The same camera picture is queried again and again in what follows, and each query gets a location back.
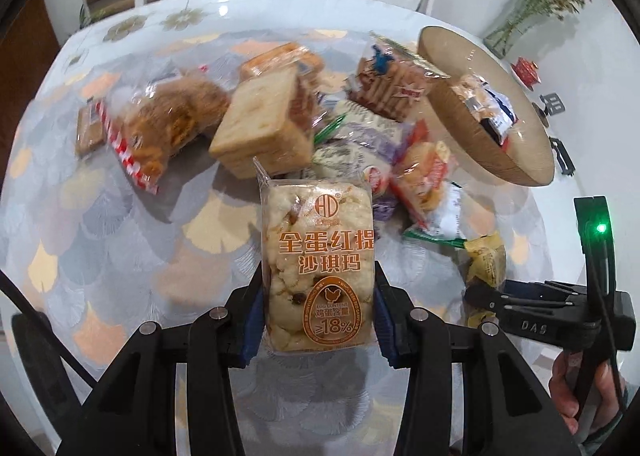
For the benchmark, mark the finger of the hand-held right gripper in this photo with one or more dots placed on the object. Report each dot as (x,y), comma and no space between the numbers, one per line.
(540,290)
(482,298)

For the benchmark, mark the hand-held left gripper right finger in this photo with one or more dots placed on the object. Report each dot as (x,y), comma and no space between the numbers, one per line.
(385,336)

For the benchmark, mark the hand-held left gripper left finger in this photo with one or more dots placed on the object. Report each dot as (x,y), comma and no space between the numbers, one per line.
(246,343)

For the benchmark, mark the yellow snack packet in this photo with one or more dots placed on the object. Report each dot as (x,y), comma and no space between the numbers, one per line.
(485,258)

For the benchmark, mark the pale sachima cake packet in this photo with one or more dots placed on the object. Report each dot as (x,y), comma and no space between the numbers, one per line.
(317,256)

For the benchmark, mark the round wooden tray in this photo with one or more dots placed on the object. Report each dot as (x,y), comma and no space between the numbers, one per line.
(475,151)

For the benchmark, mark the small brown cake packet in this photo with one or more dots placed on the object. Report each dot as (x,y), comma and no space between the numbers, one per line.
(90,129)

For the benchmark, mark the person's right hand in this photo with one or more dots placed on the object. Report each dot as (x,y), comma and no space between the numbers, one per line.
(562,386)

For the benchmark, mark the white green snack packet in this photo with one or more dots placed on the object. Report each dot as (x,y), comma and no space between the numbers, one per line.
(445,221)

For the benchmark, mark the black stand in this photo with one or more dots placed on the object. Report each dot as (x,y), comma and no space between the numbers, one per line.
(562,156)
(552,103)

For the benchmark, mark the orange red snack packet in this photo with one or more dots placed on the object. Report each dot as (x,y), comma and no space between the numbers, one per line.
(422,174)

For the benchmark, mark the patterned tablecloth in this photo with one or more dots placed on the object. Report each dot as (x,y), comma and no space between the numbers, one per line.
(125,246)

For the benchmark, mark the purple white snack packet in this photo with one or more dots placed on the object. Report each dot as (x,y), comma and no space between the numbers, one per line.
(365,129)
(345,161)

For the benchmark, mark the small blue white snack packet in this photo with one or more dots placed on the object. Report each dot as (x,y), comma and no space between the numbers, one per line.
(487,104)

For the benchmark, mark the toast bread packet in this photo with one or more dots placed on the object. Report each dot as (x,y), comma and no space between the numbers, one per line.
(257,124)

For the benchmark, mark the red striped fried snack packet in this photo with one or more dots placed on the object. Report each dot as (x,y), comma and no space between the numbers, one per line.
(170,121)

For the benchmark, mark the blue print biscuit packet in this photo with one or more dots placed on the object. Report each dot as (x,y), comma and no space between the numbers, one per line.
(392,79)

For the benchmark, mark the glass vase with green stems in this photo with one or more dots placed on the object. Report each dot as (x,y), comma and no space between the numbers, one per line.
(535,6)

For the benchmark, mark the orange cake packet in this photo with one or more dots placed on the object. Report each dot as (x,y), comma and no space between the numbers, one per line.
(280,59)

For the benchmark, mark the small green plant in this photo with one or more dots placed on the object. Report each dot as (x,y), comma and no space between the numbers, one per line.
(91,16)

